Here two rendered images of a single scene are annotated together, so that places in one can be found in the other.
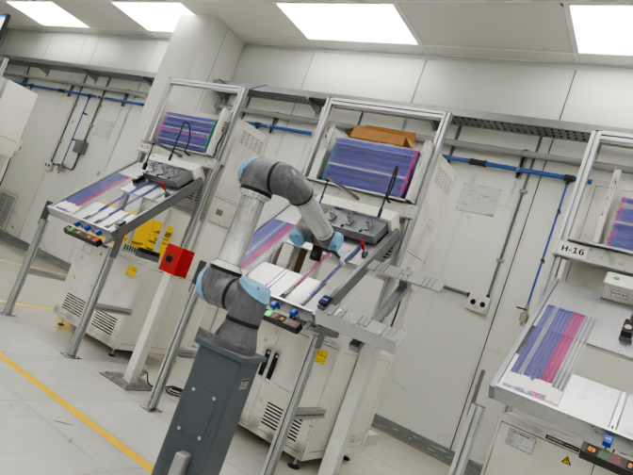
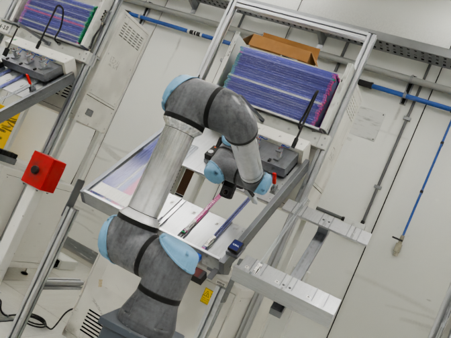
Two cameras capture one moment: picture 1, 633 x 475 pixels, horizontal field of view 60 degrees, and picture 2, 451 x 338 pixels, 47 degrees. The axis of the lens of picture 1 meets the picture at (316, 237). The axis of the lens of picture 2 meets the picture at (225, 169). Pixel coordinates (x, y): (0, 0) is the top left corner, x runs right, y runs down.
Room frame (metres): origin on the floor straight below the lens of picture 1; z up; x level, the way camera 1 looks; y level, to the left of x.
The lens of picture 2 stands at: (0.53, 0.34, 0.92)
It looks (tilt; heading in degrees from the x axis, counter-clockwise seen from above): 3 degrees up; 350
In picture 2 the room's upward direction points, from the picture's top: 24 degrees clockwise
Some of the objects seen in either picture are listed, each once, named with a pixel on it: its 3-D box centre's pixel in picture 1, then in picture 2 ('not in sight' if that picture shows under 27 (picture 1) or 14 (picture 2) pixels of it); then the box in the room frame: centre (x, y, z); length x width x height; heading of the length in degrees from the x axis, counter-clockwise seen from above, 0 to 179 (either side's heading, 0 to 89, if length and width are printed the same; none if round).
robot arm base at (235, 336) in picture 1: (237, 333); (152, 308); (1.84, 0.13, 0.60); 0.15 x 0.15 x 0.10
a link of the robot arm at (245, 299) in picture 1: (249, 299); (169, 264); (1.85, 0.14, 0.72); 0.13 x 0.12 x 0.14; 60
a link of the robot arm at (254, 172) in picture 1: (241, 231); (162, 172); (1.91, 0.25, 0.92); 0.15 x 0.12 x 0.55; 60
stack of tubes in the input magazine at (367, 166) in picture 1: (371, 169); (279, 87); (2.91, -0.15, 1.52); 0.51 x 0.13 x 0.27; 56
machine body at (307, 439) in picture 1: (297, 382); (175, 316); (3.05, -0.17, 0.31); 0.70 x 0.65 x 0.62; 56
